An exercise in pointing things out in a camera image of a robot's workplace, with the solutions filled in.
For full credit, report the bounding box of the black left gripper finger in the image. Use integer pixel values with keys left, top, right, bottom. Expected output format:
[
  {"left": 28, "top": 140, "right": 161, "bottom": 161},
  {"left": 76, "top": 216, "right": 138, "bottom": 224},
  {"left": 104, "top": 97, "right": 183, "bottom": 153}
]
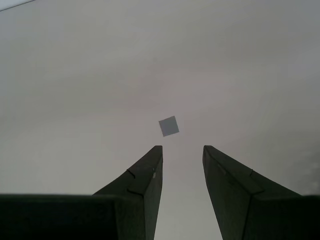
[
  {"left": 202, "top": 145, "right": 320, "bottom": 240},
  {"left": 0, "top": 145, "right": 164, "bottom": 240}
]

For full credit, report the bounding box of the grey square sticker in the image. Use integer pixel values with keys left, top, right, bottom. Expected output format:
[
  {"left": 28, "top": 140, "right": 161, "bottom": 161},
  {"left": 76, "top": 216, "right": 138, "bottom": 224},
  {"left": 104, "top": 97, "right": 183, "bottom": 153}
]
[{"left": 158, "top": 115, "right": 181, "bottom": 138}]

